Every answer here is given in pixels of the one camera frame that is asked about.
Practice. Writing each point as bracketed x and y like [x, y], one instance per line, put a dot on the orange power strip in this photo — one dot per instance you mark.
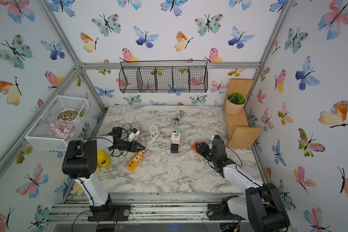
[135, 161]

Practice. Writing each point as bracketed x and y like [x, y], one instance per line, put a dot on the yellow rubber glove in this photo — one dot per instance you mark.
[103, 160]

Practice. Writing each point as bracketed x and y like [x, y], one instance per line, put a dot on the pink flower pile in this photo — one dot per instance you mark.
[64, 130]

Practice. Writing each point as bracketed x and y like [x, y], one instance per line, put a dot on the black wire wall basket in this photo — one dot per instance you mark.
[173, 77]

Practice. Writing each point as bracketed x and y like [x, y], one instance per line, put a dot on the bowl of brown pebbles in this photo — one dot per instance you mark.
[67, 115]

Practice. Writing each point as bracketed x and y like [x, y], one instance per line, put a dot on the wooden corner shelf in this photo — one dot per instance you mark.
[240, 134]

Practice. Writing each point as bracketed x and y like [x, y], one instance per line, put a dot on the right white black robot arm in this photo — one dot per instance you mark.
[261, 206]

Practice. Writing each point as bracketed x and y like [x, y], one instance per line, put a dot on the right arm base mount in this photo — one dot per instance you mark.
[224, 211]

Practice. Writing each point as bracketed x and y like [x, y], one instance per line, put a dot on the pink pot green plant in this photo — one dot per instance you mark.
[235, 103]

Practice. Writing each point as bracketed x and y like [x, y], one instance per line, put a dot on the white cube socket adapter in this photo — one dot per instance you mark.
[175, 138]

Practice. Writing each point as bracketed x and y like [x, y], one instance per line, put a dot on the black power strip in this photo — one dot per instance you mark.
[174, 148]

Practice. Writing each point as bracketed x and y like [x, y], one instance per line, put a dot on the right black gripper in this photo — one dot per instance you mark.
[204, 147]

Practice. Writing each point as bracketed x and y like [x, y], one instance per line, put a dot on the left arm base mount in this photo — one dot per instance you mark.
[110, 212]

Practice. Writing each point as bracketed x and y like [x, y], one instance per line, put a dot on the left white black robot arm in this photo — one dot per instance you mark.
[81, 161]

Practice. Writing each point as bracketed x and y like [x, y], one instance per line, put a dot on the white mesh wall basket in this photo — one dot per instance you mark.
[38, 135]

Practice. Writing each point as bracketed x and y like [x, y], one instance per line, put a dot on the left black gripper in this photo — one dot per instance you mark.
[134, 147]

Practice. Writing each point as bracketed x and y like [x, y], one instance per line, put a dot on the red cube socket adapter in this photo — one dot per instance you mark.
[195, 146]

